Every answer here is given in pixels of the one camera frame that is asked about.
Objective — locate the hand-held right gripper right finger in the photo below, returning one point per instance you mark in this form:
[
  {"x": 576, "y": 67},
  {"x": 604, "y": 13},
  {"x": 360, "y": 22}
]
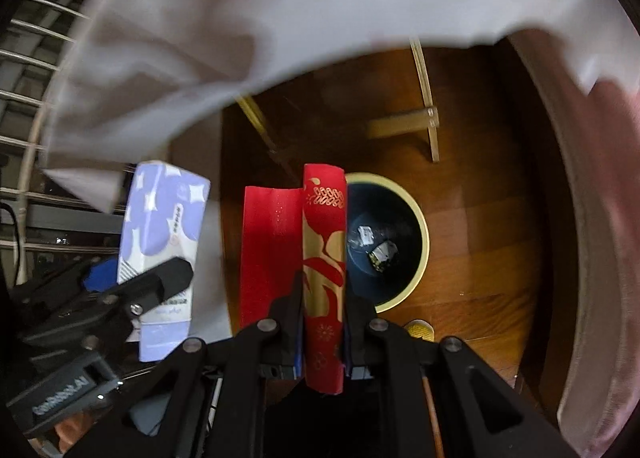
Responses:
[{"x": 357, "y": 333}]

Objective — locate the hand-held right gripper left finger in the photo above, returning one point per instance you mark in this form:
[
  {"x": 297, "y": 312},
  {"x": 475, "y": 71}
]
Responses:
[{"x": 287, "y": 338}]

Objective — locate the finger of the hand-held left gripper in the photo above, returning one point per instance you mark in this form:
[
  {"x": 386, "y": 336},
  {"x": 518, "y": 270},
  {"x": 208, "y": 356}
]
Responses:
[
  {"x": 160, "y": 280},
  {"x": 100, "y": 274}
]

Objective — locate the purple white carton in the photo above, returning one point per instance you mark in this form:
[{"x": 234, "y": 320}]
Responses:
[{"x": 160, "y": 218}]

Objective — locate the dark blue trash bin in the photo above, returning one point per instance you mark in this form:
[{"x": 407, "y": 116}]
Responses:
[{"x": 400, "y": 283}]

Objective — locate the red gold printed packet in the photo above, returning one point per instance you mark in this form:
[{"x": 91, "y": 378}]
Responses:
[{"x": 325, "y": 248}]

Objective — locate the yellow round lid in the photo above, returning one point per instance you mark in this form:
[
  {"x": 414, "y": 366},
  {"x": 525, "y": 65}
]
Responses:
[{"x": 419, "y": 329}]

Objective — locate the dark crumpled wrapper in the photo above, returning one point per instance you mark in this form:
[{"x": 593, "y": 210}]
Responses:
[{"x": 382, "y": 255}]

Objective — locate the white paper scrap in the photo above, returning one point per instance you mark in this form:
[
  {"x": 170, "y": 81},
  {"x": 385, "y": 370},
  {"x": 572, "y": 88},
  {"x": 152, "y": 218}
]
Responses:
[{"x": 362, "y": 236}]

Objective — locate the gold metal table leg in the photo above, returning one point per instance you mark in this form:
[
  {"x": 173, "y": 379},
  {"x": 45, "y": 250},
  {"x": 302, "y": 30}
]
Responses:
[
  {"x": 260, "y": 123},
  {"x": 427, "y": 103}
]

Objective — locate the metal window grille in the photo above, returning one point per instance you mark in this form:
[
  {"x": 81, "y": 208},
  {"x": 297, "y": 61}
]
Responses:
[{"x": 27, "y": 98}]

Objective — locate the pink blanket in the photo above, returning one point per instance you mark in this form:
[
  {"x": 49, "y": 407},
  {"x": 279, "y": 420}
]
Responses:
[{"x": 600, "y": 238}]

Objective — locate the pastel printed tablecloth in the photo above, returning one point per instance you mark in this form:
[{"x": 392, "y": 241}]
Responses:
[{"x": 300, "y": 13}]

